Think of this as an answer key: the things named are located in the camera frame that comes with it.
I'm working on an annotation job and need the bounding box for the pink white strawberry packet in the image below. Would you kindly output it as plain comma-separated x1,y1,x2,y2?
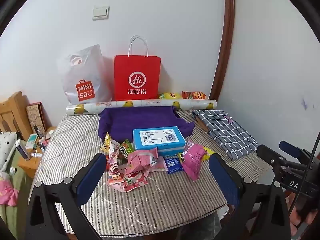
124,170,148,193

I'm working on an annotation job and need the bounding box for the teal white small box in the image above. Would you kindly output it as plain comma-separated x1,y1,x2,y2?
26,134,38,149

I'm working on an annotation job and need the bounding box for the grey checked folded cloth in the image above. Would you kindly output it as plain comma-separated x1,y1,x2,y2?
192,109,259,161

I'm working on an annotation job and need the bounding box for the dark blue slim box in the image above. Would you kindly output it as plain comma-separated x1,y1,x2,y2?
15,139,31,161

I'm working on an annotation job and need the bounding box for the pink white cartoon candy packet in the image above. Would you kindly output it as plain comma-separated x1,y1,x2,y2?
107,140,121,165

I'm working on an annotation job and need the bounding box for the person's right hand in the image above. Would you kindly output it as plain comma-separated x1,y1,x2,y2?
289,195,308,227

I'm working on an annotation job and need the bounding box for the wooden headboard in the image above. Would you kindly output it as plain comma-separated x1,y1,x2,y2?
0,91,33,140

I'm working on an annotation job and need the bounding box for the pink cloth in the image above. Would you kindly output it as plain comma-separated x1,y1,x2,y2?
0,172,19,207

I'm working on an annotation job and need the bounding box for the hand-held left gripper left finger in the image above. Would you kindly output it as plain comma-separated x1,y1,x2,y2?
25,152,107,240

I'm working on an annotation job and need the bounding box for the green snack packet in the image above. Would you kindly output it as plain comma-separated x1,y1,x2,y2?
119,139,135,161

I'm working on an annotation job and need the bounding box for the wooden nightstand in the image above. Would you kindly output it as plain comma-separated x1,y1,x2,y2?
17,127,57,178

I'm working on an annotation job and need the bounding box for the yellow chips bag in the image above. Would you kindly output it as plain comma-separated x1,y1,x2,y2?
158,92,183,100

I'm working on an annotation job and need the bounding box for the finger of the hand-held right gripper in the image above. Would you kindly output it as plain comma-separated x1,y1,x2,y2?
256,144,284,170
279,141,304,158

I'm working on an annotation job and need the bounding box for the green bedsheet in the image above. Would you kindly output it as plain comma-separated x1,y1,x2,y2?
0,150,34,238

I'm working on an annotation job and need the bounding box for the fruit printed paper roll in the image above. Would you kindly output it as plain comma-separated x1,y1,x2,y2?
65,99,217,116

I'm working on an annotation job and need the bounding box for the white light switch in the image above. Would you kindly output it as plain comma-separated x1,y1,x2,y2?
92,4,110,20

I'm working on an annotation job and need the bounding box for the black cable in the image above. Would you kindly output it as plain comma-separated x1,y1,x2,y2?
291,132,320,217

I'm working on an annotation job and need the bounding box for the large pink snack packet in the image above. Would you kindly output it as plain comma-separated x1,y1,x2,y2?
127,147,159,173

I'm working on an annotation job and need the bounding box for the plain yellow snack packet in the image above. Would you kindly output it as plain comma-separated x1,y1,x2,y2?
202,147,216,161

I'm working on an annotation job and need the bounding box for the pale pink snack packet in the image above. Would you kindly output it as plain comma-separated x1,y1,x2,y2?
150,156,167,172

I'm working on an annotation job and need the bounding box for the orange chips bag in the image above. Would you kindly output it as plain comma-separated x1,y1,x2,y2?
181,91,207,100

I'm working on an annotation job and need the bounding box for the red paper bag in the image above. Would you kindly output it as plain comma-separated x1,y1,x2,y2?
114,35,162,101

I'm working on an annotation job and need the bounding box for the white plastic shopping bag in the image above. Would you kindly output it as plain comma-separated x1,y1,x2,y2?
57,44,113,105

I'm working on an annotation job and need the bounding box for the striped mattress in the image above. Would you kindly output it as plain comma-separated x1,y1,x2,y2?
29,109,273,238

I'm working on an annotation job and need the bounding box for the blue cardboard box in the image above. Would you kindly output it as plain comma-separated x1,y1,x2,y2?
132,126,187,157

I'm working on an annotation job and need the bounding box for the dark blue snack packet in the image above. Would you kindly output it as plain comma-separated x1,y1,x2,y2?
164,157,184,175

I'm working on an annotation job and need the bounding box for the brown wooden door frame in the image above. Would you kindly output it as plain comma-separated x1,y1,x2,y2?
209,0,236,101

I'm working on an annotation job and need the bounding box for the yellow red snack packet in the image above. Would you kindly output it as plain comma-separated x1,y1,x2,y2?
101,132,112,153

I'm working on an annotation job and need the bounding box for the magenta snack packet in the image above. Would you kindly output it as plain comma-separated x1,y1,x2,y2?
178,140,207,182

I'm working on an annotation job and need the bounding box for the purple cloth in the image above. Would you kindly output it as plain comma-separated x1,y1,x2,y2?
98,106,195,143

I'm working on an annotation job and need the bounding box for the white dotted pillow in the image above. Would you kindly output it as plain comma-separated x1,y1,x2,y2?
0,131,18,171

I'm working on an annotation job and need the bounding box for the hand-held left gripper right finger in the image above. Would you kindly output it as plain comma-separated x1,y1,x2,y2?
209,153,292,240

